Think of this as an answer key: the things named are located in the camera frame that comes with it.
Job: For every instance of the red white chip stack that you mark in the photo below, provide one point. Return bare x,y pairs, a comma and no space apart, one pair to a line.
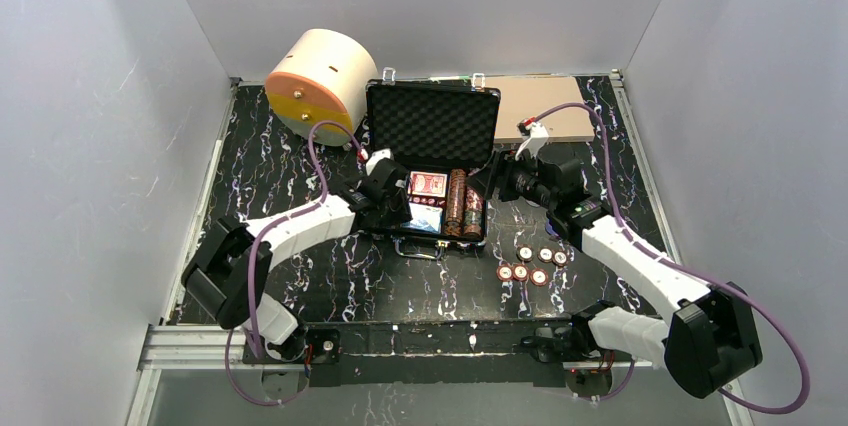
474,202

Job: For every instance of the tan flat board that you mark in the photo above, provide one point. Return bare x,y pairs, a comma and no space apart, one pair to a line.
525,96

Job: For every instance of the black poker set case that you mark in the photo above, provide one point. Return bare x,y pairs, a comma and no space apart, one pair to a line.
433,127

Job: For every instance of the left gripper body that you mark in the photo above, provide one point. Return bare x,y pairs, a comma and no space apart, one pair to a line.
398,204

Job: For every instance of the blue green chip stack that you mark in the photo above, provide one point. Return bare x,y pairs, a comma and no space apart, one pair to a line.
472,224

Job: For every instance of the blue playing card deck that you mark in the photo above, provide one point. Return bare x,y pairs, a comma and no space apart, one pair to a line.
424,218

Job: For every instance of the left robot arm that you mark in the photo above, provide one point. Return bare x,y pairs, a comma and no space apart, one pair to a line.
228,272

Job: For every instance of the cream cylinder with orange face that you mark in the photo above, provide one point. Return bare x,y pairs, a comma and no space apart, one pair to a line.
321,78

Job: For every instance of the red playing card deck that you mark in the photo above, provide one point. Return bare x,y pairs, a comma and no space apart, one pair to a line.
428,184

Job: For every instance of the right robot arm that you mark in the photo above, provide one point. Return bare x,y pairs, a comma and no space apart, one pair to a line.
703,334

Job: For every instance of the loose red white chip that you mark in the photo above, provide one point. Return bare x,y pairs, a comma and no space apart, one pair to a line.
520,272
560,258
545,255
525,253
539,277
505,273

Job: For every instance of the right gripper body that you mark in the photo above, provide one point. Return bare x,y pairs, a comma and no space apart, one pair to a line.
505,175

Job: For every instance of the orange black chip stack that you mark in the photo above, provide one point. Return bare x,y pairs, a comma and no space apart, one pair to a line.
454,212

